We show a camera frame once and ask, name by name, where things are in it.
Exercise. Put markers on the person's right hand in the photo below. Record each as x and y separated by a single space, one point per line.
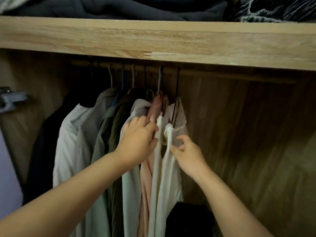
190 157

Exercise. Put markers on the teal hanger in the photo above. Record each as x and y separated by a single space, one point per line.
159 81

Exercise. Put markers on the lilac wardrobe door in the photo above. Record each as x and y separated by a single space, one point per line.
172 39

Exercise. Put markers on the cream lace-up knit sweater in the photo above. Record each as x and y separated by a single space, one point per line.
170 185

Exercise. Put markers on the heap of grey black clothes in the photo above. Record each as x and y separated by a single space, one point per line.
190 219

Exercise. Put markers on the peach blazer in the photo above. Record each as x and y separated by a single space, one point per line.
145 190

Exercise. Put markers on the cream padded jacket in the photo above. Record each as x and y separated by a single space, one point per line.
69 145

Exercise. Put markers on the person's right forearm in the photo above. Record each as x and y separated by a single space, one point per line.
229 212

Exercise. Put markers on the pink hanger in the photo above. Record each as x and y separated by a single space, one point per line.
132 78

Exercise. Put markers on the white plastic hanger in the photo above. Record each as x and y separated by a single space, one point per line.
111 78

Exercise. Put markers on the person's left hand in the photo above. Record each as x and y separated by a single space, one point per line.
138 143

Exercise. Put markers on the black leather jacket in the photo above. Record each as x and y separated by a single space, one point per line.
42 150

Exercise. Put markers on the person's left forearm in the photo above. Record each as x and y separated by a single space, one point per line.
61 199

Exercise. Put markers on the stack of dark clothes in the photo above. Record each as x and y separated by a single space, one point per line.
123 9

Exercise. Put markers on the beige grey cardigan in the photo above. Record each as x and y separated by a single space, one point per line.
103 101

